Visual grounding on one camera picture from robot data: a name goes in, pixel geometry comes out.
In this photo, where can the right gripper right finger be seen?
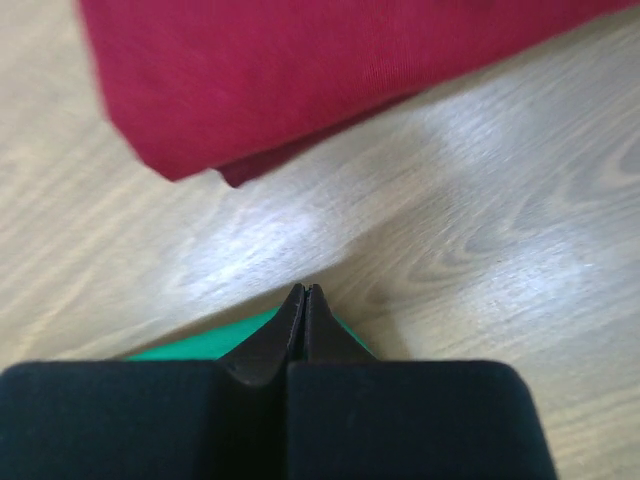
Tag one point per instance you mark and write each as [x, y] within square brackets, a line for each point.
[326, 339]

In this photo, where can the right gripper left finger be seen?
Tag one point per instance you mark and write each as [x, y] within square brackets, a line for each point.
[259, 359]

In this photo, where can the green t shirt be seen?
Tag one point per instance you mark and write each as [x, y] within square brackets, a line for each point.
[210, 345]

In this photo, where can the folded dark red t shirt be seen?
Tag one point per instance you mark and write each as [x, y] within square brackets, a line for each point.
[248, 168]

